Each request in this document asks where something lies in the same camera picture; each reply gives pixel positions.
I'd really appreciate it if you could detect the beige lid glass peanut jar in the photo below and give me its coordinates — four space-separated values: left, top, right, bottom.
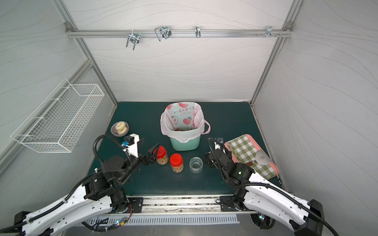
189 157 203 174

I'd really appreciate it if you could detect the red lid peanut jar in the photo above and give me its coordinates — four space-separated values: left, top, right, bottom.
154 146 169 165
170 153 184 173

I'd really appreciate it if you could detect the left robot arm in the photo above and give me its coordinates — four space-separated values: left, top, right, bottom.
1 134 159 236

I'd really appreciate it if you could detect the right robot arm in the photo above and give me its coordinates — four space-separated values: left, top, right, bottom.
208 138 338 236

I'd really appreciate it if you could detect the green checkered cloth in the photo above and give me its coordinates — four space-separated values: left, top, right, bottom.
226 135 278 179

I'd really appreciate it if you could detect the pink tray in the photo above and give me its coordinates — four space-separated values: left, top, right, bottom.
223 134 280 181

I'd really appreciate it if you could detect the grey bowl with buns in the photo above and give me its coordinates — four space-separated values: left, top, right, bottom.
110 121 129 137

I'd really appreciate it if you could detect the white vent strip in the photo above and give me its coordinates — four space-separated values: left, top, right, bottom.
85 214 240 227

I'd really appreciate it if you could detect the metal u-bolt clamp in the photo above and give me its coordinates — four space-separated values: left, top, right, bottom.
126 32 140 50

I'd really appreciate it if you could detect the metal hook clamp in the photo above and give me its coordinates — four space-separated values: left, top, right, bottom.
154 26 172 41

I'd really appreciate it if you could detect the aluminium crossbar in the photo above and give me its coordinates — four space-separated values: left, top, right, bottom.
66 28 294 38

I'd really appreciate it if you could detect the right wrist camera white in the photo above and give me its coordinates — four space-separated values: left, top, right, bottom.
214 138 224 151

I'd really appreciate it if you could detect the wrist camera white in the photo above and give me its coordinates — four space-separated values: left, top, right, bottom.
214 138 224 151
122 134 145 158

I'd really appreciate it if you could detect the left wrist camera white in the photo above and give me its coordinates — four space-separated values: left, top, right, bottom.
122 134 145 158

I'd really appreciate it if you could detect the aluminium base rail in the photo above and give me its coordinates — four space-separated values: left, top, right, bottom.
58 193 302 217

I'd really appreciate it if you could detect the white wire basket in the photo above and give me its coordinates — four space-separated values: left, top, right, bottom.
10 79 104 153

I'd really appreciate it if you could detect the small metal ring clamp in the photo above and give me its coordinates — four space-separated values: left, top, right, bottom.
195 26 201 38

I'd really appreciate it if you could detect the metal bracket clamp right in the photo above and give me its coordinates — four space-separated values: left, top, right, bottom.
256 26 283 38

